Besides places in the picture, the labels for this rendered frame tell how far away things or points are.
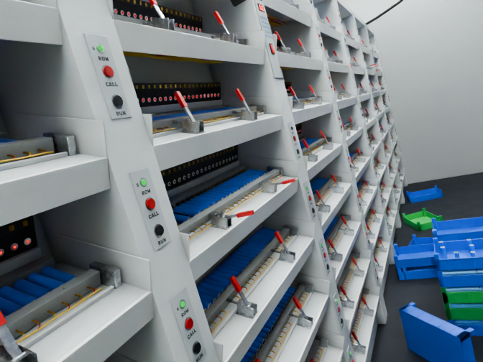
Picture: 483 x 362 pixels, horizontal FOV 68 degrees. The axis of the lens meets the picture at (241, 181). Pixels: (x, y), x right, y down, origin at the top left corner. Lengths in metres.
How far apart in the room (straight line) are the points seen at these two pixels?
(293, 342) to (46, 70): 0.85
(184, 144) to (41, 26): 0.28
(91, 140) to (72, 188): 0.08
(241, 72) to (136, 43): 0.56
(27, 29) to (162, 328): 0.44
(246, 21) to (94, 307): 0.90
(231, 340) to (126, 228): 0.33
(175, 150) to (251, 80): 0.57
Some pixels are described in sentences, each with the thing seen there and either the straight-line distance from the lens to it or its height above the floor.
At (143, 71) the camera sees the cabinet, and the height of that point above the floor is 1.36.
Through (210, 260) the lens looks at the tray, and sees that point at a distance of 0.69.
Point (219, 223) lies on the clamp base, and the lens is 0.75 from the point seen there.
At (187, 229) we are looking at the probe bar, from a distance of 0.70.
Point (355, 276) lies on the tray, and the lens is 1.78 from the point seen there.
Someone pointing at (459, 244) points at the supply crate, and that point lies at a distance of 2.03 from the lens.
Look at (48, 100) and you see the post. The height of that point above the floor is 1.27.
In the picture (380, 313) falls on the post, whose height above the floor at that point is 0.06.
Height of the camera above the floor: 1.15
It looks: 8 degrees down
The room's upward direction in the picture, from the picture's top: 16 degrees counter-clockwise
